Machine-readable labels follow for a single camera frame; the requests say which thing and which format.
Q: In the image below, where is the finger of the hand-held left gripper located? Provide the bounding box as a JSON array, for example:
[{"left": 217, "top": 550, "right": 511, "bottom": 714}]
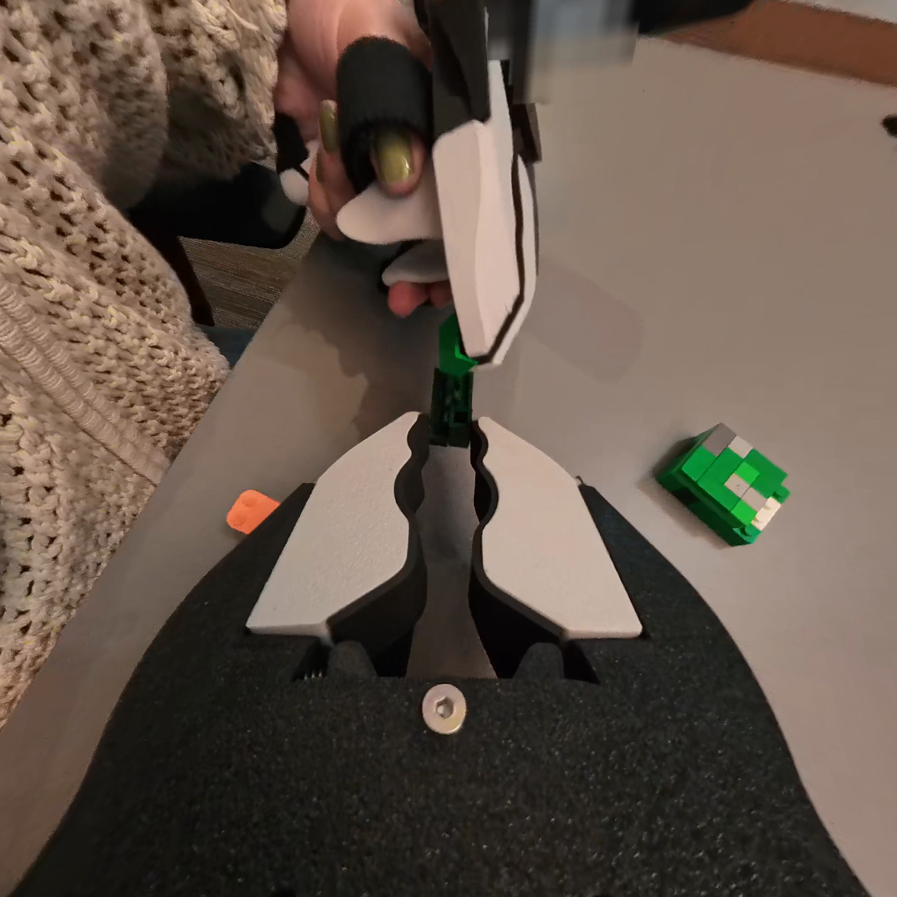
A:
[
  {"left": 478, "top": 105, "right": 544, "bottom": 369},
  {"left": 432, "top": 59, "right": 527, "bottom": 360}
]

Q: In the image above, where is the orange brick separator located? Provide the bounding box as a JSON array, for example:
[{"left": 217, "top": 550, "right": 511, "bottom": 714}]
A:
[{"left": 226, "top": 489, "right": 281, "bottom": 537}]

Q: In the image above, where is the green white tiled lego block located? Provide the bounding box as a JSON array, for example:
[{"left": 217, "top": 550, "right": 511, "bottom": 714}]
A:
[{"left": 655, "top": 422, "right": 791, "bottom": 548}]

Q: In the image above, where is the grey wood-edged table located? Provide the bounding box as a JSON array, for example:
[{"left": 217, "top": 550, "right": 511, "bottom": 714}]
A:
[{"left": 634, "top": 0, "right": 897, "bottom": 88}]

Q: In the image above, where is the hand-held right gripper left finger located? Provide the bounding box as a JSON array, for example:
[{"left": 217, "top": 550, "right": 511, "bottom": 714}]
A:
[{"left": 245, "top": 411, "right": 430, "bottom": 678}]

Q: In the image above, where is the cream knit sweater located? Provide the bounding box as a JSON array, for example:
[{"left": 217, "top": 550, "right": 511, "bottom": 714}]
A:
[{"left": 0, "top": 0, "right": 232, "bottom": 723}]

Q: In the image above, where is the dark green lego assembly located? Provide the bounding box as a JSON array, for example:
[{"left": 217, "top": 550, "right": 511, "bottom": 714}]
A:
[{"left": 429, "top": 368, "right": 477, "bottom": 449}]

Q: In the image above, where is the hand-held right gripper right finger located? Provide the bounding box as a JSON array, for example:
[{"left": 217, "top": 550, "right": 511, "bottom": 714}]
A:
[{"left": 467, "top": 417, "right": 643, "bottom": 678}]

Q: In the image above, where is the person's left hand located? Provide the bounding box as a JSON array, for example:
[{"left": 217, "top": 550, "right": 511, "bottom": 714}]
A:
[{"left": 273, "top": 0, "right": 453, "bottom": 320}]

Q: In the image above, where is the person's left forearm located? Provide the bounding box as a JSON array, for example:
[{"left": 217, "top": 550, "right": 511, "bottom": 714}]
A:
[{"left": 105, "top": 0, "right": 292, "bottom": 207}]

